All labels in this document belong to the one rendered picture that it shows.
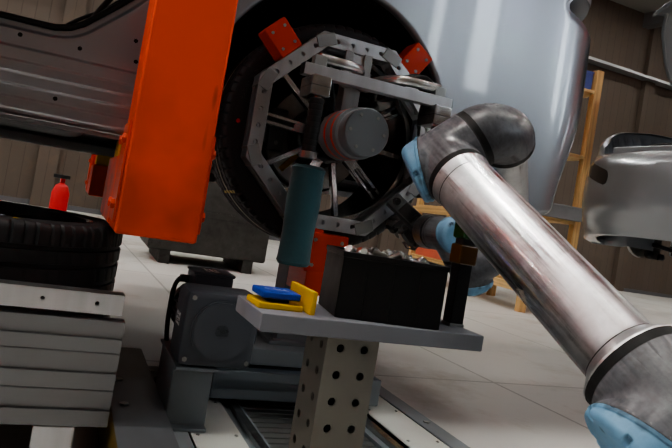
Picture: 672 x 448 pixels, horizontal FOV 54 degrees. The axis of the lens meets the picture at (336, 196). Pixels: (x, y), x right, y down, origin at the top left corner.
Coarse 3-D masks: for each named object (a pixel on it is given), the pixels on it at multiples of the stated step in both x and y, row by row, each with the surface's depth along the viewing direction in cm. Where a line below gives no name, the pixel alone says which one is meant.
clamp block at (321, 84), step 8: (304, 80) 162; (312, 80) 156; (320, 80) 157; (328, 80) 158; (304, 88) 161; (312, 88) 156; (320, 88) 157; (328, 88) 158; (304, 96) 161; (312, 96) 159; (320, 96) 158; (328, 96) 158
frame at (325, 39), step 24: (312, 48) 179; (336, 48) 182; (360, 48) 184; (384, 48) 187; (264, 72) 174; (288, 72) 177; (384, 72) 193; (408, 72) 190; (264, 96) 174; (264, 120) 175; (264, 168) 175; (408, 192) 192; (360, 216) 192; (384, 216) 189
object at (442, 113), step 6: (420, 108) 176; (426, 108) 173; (432, 108) 170; (438, 108) 169; (444, 108) 170; (450, 108) 171; (420, 114) 176; (426, 114) 173; (432, 114) 170; (438, 114) 169; (444, 114) 170; (450, 114) 171; (420, 120) 175; (426, 120) 172; (432, 120) 169; (438, 120) 169; (444, 120) 170; (426, 126) 176
